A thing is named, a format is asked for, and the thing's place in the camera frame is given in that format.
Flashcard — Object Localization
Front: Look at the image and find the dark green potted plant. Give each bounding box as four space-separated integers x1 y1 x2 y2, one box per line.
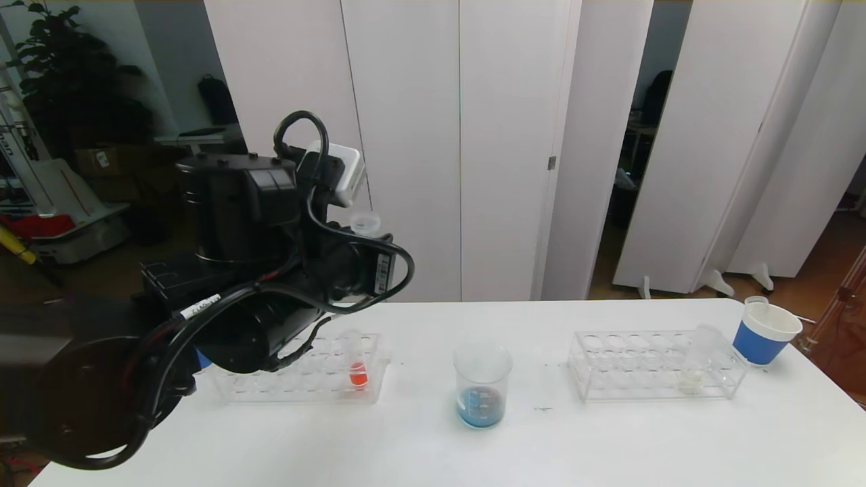
3 0 155 163

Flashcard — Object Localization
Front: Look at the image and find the brown cardboard box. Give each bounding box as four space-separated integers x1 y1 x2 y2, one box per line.
73 145 139 182

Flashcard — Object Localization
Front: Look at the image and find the yellow handled tool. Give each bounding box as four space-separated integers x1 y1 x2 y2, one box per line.
0 225 38 266

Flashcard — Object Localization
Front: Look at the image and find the white folding partition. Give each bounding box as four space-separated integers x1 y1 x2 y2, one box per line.
204 0 654 304
612 0 866 300

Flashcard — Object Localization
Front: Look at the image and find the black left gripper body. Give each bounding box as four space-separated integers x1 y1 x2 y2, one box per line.
330 239 396 298

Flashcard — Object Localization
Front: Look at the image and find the white standing desk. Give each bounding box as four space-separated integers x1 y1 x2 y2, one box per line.
154 125 248 158

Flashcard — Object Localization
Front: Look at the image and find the black office chair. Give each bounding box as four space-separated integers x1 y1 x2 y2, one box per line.
639 70 675 126

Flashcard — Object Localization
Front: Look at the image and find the clear plastic test tube rack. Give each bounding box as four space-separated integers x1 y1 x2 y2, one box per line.
213 330 391 405
567 329 749 403

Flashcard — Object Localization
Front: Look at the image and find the red box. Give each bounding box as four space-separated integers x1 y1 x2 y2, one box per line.
0 214 75 241

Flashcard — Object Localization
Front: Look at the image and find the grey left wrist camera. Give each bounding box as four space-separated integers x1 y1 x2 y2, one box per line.
303 140 367 208

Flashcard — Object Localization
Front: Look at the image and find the black backpack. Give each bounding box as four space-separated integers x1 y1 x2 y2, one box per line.
197 74 240 126

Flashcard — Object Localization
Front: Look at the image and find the clear glass beaker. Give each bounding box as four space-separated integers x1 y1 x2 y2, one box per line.
453 342 513 430

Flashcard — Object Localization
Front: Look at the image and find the black left camera cable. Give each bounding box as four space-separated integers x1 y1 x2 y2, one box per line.
273 110 415 316

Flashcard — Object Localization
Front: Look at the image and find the white machine base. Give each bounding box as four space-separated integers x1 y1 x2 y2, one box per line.
0 61 131 266

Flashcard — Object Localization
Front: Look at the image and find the test tube with pale liquid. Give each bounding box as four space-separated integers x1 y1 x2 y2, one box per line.
680 325 722 394

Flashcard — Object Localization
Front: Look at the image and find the test tube with blue liquid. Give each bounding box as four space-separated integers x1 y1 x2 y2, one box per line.
350 211 382 239

